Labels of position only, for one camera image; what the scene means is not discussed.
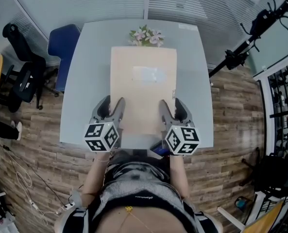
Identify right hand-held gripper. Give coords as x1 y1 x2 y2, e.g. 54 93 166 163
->
158 98 201 156

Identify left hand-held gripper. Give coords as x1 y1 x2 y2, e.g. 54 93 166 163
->
84 95 126 153

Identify person's left forearm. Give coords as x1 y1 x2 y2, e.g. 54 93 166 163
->
81 151 111 208

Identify person's right forearm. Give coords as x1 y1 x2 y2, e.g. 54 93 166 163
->
169 154 191 200

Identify grey square table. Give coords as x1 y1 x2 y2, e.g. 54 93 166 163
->
59 18 215 151

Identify blue chair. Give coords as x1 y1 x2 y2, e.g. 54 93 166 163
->
47 23 82 98

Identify potted pink flowers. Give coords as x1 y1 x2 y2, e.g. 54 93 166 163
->
127 24 166 48

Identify black office chair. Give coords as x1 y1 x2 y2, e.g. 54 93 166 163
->
2 22 60 114

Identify person's torso in striped top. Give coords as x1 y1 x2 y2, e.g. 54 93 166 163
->
54 149 224 233

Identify white shelf rack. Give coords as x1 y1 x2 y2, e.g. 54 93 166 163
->
253 59 288 160

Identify black tripod stand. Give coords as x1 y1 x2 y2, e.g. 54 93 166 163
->
207 0 288 79

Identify teal object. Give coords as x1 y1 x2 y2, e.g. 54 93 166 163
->
234 196 249 210

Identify black swivel chair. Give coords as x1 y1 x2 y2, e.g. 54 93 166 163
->
239 146 288 199

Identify black floor cable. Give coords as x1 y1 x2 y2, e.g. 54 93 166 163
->
0 134 69 206

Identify white floor cable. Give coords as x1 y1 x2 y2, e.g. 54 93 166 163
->
0 141 74 226

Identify wooden table with white frame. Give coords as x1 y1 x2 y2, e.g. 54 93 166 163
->
217 190 288 233

